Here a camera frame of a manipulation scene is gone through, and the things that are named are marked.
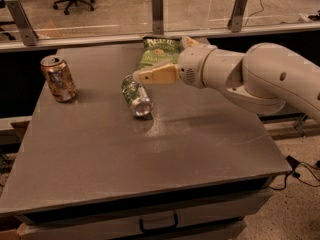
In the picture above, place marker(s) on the orange soda can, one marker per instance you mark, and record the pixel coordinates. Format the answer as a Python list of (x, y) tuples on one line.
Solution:
[(58, 77)]

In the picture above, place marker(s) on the metal bracket post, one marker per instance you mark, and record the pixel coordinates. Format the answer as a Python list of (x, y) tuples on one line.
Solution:
[(236, 19), (157, 17), (27, 33)]

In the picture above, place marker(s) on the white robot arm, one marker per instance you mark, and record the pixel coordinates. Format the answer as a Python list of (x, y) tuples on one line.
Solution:
[(262, 80)]

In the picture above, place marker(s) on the black drawer handle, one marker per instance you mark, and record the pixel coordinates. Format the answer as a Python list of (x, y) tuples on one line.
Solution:
[(158, 222)]

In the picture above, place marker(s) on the right metal bracket post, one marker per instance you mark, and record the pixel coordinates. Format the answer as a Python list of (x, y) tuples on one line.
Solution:
[(236, 19)]

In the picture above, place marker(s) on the left metal bracket post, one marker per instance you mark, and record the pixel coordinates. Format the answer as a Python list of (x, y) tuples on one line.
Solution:
[(27, 33)]

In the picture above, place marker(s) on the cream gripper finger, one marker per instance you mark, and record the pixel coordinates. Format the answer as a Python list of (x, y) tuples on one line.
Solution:
[(186, 42), (161, 73)]

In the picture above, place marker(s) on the green chip bag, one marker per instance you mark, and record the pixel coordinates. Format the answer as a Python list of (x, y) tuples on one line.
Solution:
[(158, 49)]

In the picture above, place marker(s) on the grey table drawer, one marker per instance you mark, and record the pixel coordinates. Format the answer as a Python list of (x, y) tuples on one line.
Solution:
[(219, 219)]

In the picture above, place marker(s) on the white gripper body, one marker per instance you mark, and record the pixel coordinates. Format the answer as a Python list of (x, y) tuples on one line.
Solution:
[(190, 65)]

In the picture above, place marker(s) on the green soda can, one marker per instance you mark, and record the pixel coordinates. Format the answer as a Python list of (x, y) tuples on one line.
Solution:
[(136, 96)]

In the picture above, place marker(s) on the middle metal bracket post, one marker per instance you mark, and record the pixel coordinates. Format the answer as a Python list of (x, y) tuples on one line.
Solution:
[(157, 17)]

